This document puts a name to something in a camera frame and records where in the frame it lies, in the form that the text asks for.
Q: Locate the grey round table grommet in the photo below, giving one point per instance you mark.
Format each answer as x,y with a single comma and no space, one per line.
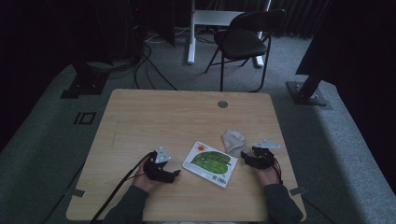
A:
222,104

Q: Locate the black stand with metal base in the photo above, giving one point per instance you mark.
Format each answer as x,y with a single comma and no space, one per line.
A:
306,93

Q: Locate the black stand base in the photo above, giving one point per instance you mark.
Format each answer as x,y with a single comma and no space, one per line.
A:
85,82

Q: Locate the white desk frame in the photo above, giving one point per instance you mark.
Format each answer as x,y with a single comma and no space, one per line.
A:
214,18

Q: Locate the person's right hand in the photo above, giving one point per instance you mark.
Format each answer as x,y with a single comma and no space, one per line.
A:
267,177

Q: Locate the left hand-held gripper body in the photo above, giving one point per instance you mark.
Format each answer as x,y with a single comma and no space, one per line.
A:
157,172

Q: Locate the grey tape strip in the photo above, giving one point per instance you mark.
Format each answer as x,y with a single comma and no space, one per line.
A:
297,191
77,193

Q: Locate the beige cloth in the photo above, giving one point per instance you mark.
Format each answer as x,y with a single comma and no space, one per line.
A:
233,141

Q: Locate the black folding chair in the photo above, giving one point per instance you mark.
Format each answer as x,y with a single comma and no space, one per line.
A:
243,43

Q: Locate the person's left hand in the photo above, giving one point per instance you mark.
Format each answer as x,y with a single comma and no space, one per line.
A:
144,183

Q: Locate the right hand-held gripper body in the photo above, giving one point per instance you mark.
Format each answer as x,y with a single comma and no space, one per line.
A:
264,158

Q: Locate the black floor tape marks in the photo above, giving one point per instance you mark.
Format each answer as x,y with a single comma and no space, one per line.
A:
84,118

